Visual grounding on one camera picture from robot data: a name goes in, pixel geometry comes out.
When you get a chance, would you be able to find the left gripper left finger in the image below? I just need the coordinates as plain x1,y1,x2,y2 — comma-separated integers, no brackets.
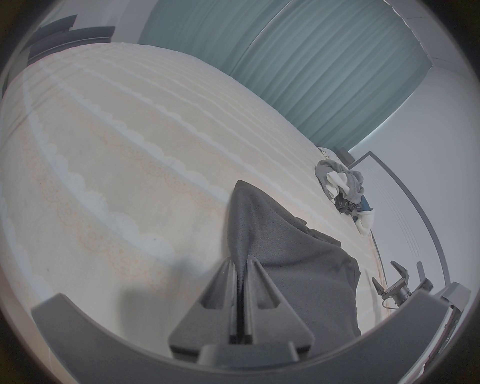
167,259,239,356

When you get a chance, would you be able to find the bed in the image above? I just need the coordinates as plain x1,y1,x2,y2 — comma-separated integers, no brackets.
0,42,451,372

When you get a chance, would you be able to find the black chest of drawers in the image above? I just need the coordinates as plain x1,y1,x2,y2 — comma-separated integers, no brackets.
28,26,116,61

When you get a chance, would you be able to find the blue-green curtain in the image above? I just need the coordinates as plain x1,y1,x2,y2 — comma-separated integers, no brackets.
228,0,436,151
138,0,294,73

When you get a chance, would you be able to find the black polo shirt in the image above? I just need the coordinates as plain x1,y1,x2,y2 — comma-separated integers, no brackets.
225,180,363,338

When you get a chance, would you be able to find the white printed pillow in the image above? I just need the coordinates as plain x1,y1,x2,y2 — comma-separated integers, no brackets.
318,147,346,163

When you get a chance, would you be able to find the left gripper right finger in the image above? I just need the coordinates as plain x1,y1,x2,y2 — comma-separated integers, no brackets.
243,257,315,356

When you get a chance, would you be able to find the pile of clothes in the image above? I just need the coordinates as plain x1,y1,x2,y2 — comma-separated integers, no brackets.
314,159,377,235

